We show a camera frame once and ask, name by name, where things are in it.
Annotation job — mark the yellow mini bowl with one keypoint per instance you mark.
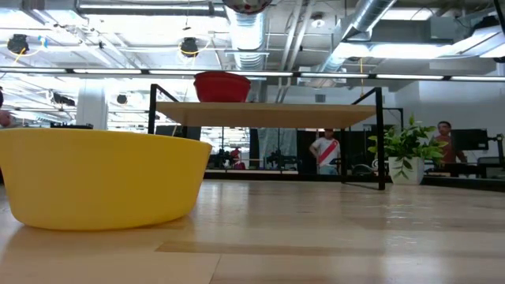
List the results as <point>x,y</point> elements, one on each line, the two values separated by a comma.
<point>98,177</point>

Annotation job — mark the person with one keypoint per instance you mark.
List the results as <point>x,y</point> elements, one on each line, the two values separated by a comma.
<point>326,152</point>
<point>447,152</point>
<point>4,117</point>
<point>236,154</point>

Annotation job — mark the wooden shelf with black legs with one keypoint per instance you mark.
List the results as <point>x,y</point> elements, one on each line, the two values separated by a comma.
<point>268,115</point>

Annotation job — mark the long ceiling light track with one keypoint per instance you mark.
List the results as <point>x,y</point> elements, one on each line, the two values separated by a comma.
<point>177,72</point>

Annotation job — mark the black ceiling-mounted device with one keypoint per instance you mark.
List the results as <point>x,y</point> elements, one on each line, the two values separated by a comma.
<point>17,43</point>
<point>189,46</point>

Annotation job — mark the round white ceiling fixture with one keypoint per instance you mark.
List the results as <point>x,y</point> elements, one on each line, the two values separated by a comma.
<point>317,21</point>

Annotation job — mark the small black ceiling speaker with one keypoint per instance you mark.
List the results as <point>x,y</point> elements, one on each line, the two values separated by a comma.
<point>122,98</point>

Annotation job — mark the green potted plant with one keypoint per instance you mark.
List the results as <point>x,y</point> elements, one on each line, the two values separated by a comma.
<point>406,150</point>

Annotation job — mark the white pillar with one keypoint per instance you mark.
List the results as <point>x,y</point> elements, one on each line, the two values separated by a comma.
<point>91,106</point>

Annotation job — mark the bright ceiling light panel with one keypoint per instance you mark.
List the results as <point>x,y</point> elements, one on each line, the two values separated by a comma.
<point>394,50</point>

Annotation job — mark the flat black object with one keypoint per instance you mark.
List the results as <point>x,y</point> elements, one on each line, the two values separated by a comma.
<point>71,126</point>

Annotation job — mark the black ceiling fixture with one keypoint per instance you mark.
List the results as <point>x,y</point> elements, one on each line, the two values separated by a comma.
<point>63,99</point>

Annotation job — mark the black monitor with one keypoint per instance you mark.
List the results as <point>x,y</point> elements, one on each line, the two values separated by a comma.
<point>469,139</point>

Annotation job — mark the grey wall vent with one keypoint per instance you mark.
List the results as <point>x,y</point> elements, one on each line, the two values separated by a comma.
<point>320,98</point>

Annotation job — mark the ribbed silver air duct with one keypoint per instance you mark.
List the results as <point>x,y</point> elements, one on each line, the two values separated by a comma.
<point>248,39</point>

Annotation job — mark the smooth silver air duct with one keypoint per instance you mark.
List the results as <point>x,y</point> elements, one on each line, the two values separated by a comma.
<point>367,16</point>

